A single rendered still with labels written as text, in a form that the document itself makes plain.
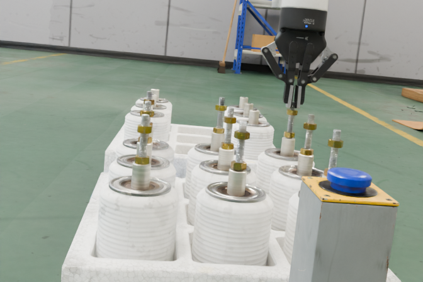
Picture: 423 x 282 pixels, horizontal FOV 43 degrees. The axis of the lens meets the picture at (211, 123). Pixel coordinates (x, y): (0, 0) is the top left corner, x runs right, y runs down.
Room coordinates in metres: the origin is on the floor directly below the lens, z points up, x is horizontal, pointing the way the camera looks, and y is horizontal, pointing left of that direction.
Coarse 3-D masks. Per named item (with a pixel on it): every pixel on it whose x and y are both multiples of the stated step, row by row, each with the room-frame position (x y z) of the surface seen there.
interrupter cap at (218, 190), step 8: (208, 184) 0.66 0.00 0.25; (216, 184) 0.67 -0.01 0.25; (224, 184) 0.67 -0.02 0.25; (248, 184) 0.68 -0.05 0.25; (208, 192) 0.63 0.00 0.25; (216, 192) 0.64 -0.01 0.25; (224, 192) 0.65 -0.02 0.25; (248, 192) 0.66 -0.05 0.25; (256, 192) 0.65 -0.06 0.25; (264, 192) 0.65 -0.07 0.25; (224, 200) 0.61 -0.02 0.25; (232, 200) 0.61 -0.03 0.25; (240, 200) 0.61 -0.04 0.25; (248, 200) 0.61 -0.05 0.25; (256, 200) 0.62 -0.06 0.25
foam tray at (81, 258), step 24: (96, 192) 0.82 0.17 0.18; (96, 216) 0.71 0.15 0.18; (96, 240) 0.65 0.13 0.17; (192, 240) 0.69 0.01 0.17; (72, 264) 0.56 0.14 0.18; (96, 264) 0.56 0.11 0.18; (120, 264) 0.57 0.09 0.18; (144, 264) 0.57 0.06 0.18; (168, 264) 0.58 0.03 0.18; (192, 264) 0.59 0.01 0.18; (216, 264) 0.59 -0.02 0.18; (288, 264) 0.61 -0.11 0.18
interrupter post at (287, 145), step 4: (284, 140) 0.89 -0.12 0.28; (288, 140) 0.89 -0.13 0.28; (292, 140) 0.89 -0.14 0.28; (284, 144) 0.89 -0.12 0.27; (288, 144) 0.89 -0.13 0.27; (292, 144) 0.89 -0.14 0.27; (284, 148) 0.89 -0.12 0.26; (288, 148) 0.89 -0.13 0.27; (292, 148) 0.89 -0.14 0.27; (284, 152) 0.89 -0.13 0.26; (288, 152) 0.89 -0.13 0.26; (292, 152) 0.89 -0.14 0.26; (288, 156) 0.89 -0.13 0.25; (292, 156) 0.89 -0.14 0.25
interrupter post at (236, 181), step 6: (228, 174) 0.65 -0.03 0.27; (234, 174) 0.64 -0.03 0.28; (240, 174) 0.64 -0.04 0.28; (246, 174) 0.65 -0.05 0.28; (228, 180) 0.65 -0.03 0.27; (234, 180) 0.64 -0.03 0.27; (240, 180) 0.64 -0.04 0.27; (228, 186) 0.64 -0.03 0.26; (234, 186) 0.64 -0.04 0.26; (240, 186) 0.64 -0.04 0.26; (228, 192) 0.64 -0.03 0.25; (234, 192) 0.64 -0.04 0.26; (240, 192) 0.64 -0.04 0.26
